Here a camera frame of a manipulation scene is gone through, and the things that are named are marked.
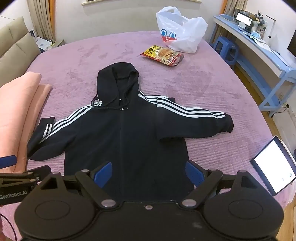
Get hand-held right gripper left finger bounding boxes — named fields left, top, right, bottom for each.
left=41, top=161, right=117, bottom=208

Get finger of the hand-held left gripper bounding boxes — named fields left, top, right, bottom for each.
left=0, top=165, right=52, bottom=187
left=0, top=155, right=18, bottom=169

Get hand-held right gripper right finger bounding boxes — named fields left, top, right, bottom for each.
left=181, top=160, right=255, bottom=208

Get black white-striped hoodie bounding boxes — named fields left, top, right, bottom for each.
left=26, top=62, right=234, bottom=202

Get folded pink blanket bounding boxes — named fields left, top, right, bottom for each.
left=0, top=71, right=52, bottom=173

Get purple bed cover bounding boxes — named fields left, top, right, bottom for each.
left=0, top=30, right=296, bottom=241

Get tablet with white screen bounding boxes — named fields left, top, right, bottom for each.
left=250, top=136, right=296, bottom=197

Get red yellow snack packet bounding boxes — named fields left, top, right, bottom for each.
left=140, top=45, right=185, bottom=67

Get beige sofa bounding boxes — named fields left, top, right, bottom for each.
left=0, top=16, right=42, bottom=63

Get white bedside bag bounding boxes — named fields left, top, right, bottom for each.
left=29, top=30, right=66, bottom=52

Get blue plastic stool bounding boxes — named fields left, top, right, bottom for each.
left=212, top=36, right=240, bottom=67

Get blue desk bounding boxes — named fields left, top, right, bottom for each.
left=209, top=14, right=296, bottom=117

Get white printed plastic bag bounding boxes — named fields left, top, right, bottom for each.
left=156, top=6, right=208, bottom=54

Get beige curtain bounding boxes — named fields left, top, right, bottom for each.
left=26, top=0, right=56, bottom=42
left=225, top=0, right=248, bottom=16

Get papers on desk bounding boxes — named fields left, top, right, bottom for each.
left=250, top=35, right=271, bottom=50

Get small desk screen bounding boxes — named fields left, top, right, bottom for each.
left=235, top=10, right=253, bottom=28

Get flower bouquet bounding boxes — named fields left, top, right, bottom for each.
left=252, top=11, right=267, bottom=37

